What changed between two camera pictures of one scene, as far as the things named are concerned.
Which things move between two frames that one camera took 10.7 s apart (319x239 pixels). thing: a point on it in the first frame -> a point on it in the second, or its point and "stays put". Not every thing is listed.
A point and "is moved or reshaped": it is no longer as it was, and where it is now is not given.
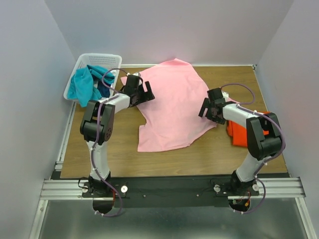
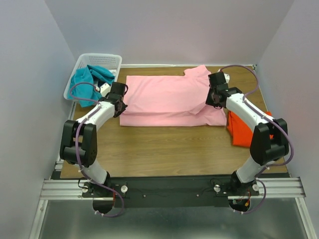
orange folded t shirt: [239, 134] stays put
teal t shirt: [81, 85] stays put
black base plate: [174, 191] stays put
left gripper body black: [136, 94] -> [123, 106]
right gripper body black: [216, 118] -> [210, 100]
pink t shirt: [172, 118] is moved or reshaped
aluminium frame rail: [59, 189] stays put
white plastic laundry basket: [111, 61] stays put
